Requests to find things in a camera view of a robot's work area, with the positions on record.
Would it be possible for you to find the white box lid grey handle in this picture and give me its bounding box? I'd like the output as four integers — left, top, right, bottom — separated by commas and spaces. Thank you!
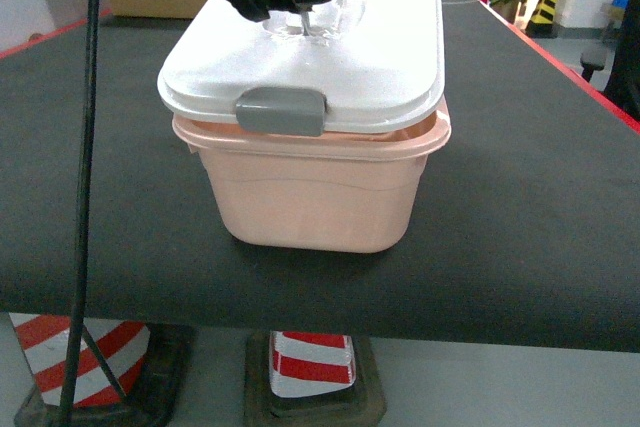
157, 0, 445, 136

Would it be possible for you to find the yellow black striped bollard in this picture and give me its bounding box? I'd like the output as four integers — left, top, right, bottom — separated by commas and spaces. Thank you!
525, 0, 558, 38

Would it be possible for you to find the red white cone left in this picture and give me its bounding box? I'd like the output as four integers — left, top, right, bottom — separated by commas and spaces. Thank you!
9, 313, 195, 426

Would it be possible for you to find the red white cone centre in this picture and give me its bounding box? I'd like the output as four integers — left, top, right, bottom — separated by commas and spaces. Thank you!
243, 331, 387, 426

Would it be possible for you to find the black cable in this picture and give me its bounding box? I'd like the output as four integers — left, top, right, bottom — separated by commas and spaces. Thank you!
58, 0, 107, 427

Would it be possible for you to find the black office chair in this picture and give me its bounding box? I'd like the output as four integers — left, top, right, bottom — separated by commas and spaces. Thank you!
600, 0, 639, 120

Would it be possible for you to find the red white cone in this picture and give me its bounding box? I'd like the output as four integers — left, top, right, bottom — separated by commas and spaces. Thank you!
9, 313, 195, 426
243, 331, 387, 426

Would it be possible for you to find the black table mat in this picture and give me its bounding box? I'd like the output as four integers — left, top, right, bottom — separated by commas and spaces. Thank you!
0, 0, 640, 353

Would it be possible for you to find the pink plastic storage box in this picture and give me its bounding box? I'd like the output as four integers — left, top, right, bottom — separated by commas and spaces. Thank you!
172, 100, 451, 253

